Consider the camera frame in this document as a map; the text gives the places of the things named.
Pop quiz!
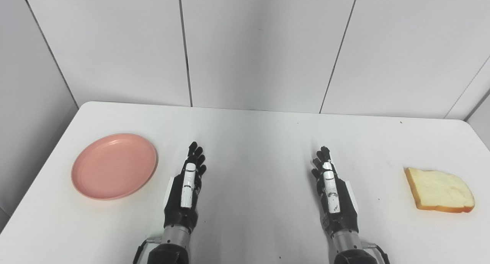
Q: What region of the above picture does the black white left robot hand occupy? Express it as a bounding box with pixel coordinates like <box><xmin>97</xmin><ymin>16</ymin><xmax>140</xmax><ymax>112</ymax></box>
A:
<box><xmin>163</xmin><ymin>142</ymin><xmax>207</xmax><ymax>231</ymax></box>

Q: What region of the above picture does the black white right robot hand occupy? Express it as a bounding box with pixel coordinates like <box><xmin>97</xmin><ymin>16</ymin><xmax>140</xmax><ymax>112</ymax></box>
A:
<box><xmin>311</xmin><ymin>146</ymin><xmax>359</xmax><ymax>234</ymax></box>

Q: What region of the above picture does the pink round plate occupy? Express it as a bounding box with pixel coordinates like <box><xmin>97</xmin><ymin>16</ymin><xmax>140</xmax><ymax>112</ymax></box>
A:
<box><xmin>71</xmin><ymin>133</ymin><xmax>158</xmax><ymax>201</ymax></box>

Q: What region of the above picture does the slice of white bread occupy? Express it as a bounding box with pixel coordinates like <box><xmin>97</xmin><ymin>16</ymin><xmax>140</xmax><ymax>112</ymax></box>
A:
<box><xmin>404</xmin><ymin>167</ymin><xmax>476</xmax><ymax>214</ymax></box>

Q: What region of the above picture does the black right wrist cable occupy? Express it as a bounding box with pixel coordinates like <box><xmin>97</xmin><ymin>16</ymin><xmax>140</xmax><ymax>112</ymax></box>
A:
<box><xmin>362</xmin><ymin>241</ymin><xmax>391</xmax><ymax>264</ymax></box>

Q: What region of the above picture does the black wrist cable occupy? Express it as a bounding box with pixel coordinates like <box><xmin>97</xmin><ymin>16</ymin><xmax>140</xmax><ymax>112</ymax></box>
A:
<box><xmin>362</xmin><ymin>241</ymin><xmax>391</xmax><ymax>264</ymax></box>
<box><xmin>133</xmin><ymin>237</ymin><xmax>162</xmax><ymax>264</ymax></box>

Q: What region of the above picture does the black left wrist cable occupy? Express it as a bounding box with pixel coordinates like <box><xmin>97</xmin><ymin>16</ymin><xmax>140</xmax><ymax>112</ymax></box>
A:
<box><xmin>133</xmin><ymin>237</ymin><xmax>162</xmax><ymax>264</ymax></box>

